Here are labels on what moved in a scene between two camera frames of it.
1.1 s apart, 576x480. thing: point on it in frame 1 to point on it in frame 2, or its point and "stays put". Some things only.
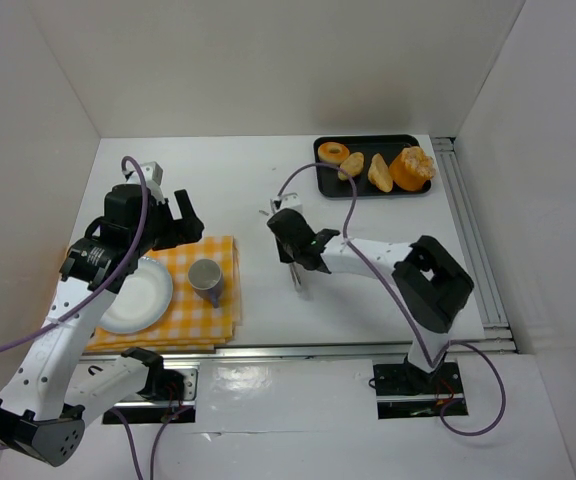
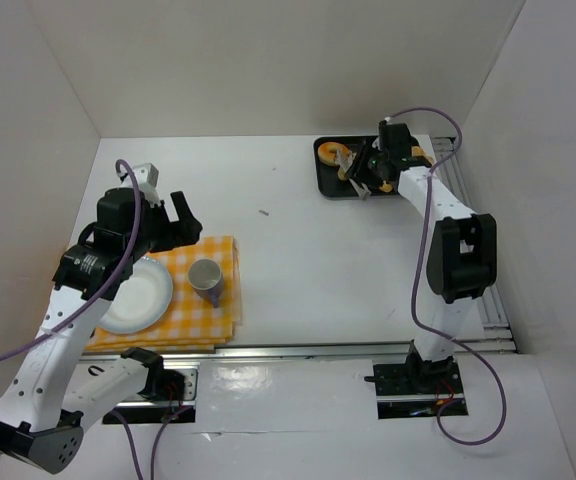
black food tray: x=334 y=183 stays put
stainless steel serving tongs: x=293 y=268 to x=344 y=160
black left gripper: x=169 y=226 stays put
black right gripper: x=291 y=250 to x=361 y=167
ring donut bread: x=333 y=152 stays put
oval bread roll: x=353 y=165 stays put
